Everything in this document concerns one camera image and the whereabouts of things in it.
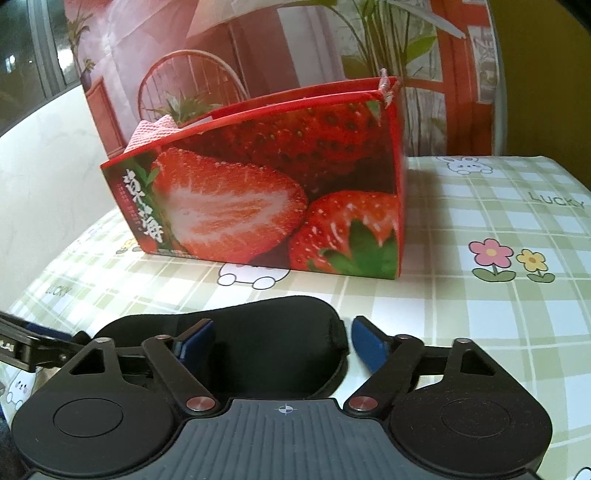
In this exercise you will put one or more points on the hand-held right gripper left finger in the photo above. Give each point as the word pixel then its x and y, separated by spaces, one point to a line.
pixel 196 339

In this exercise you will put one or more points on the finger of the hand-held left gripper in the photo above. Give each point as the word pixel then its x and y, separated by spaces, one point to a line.
pixel 27 348

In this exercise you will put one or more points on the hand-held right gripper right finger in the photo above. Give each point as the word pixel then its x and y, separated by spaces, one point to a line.
pixel 369 344

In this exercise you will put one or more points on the black eye mask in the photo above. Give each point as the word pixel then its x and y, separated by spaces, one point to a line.
pixel 268 332

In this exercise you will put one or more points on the red strawberry print box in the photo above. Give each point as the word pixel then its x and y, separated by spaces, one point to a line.
pixel 277 184

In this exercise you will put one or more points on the green checked tablecloth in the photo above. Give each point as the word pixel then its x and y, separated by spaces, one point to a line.
pixel 461 221

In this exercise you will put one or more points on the pink cloth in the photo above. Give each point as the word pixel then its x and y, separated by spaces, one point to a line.
pixel 150 131

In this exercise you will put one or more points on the dark glass window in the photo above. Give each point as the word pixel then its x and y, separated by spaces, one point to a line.
pixel 18 55

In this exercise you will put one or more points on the printed wall tapestry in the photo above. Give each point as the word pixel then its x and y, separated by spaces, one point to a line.
pixel 286 46

